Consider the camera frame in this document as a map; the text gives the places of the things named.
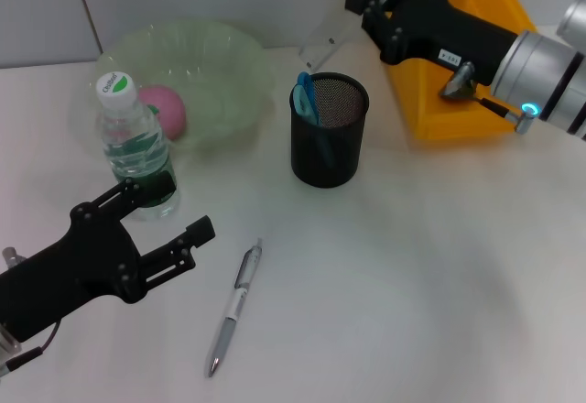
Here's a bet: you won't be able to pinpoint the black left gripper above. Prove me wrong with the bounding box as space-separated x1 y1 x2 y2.
0 175 217 343

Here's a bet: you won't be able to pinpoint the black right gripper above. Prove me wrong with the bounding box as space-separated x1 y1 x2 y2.
343 0 522 88

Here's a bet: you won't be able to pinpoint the transparent plastic ruler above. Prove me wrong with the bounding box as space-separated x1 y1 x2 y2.
298 0 404 73

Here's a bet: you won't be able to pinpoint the clear green-labelled water bottle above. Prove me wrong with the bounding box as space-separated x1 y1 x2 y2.
93 71 181 223

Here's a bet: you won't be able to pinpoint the pink toy peach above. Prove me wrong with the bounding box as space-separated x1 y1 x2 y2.
137 84 189 142

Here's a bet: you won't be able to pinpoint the blue sheathed scissors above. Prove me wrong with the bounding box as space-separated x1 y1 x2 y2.
291 71 338 171

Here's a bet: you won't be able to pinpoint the silver ballpoint pen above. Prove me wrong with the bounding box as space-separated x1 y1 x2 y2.
203 237 266 379

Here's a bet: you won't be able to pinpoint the translucent green plastic fruit bowl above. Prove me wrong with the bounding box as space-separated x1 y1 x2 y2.
68 16 276 153

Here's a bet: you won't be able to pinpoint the black mesh pen holder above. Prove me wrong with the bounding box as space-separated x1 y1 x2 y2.
288 71 371 190

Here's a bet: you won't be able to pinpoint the yellow plastic storage bin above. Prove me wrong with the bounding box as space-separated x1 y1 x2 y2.
382 0 537 142

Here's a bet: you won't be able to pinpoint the right gripper cable with connector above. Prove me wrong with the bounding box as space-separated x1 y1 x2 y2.
439 60 536 135

